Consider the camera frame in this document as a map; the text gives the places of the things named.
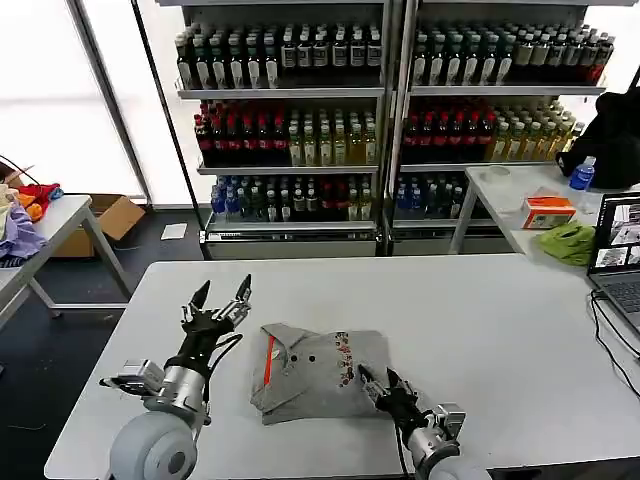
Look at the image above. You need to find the red cloth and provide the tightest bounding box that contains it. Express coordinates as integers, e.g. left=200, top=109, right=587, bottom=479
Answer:
left=18, top=183, right=64, bottom=213

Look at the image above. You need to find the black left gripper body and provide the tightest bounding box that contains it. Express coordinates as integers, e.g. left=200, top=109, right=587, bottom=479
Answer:
left=172, top=310, right=237, bottom=374

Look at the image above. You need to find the purple cloth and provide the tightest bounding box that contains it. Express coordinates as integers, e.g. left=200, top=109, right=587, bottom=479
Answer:
left=0, top=201, right=49, bottom=262

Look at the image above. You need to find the orange tissue box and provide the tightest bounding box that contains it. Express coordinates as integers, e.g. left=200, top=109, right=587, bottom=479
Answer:
left=520, top=189, right=578, bottom=231

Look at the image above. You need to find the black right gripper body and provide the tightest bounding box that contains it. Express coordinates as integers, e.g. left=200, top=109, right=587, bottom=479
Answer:
left=373, top=388, right=434, bottom=435

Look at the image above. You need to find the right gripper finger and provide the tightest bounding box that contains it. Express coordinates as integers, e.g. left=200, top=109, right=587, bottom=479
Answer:
left=384, top=367, right=420, bottom=402
left=356, top=363, right=385, bottom=402

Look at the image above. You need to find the open cardboard box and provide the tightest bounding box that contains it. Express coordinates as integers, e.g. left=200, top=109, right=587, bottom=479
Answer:
left=51, top=194, right=147, bottom=259

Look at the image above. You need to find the grey open laptop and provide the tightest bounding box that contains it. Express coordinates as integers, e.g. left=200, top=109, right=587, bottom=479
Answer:
left=585, top=191, right=640, bottom=337

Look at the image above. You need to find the grey slanted window frame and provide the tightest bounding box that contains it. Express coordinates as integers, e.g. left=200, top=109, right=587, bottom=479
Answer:
left=66, top=0, right=153, bottom=205

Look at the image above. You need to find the black laptop cable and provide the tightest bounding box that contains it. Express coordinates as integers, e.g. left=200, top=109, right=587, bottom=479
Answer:
left=590, top=288, right=640, bottom=399

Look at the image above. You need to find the metal shelf with bottles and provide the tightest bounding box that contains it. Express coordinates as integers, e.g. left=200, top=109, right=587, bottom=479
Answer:
left=154, top=0, right=397, bottom=259
left=390, top=0, right=617, bottom=256

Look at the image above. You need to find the black bag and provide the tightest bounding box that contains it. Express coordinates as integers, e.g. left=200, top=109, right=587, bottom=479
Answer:
left=555, top=91, right=640, bottom=189

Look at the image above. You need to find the clear tape roll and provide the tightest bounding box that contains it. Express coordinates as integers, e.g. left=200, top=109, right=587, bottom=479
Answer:
left=480, top=164, right=513, bottom=183

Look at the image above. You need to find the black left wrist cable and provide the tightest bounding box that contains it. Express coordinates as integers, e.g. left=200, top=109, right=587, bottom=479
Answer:
left=203, top=333, right=245, bottom=384

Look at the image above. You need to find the black slanted pole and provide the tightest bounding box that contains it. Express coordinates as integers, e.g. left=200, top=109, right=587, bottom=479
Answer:
left=130, top=0, right=207, bottom=261

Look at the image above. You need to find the blue water bottle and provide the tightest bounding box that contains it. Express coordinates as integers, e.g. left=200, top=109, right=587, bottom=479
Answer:
left=568, top=155, right=598, bottom=193

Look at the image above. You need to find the white grey-legged side table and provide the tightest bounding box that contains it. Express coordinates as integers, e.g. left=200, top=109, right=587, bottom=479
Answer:
left=0, top=194, right=133, bottom=329

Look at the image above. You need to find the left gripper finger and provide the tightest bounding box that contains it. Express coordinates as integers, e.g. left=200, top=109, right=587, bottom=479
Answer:
left=212, top=272, right=254, bottom=329
left=179, top=279, right=213, bottom=322

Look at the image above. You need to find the green cloth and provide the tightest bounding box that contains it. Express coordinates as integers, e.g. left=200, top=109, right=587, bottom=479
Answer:
left=536, top=220, right=598, bottom=269

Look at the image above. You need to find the grey printed t-shirt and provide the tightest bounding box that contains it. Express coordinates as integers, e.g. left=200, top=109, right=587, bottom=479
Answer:
left=249, top=321, right=391, bottom=427

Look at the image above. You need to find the orange cloth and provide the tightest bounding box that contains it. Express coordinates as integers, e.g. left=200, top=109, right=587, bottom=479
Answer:
left=18, top=192, right=45, bottom=222

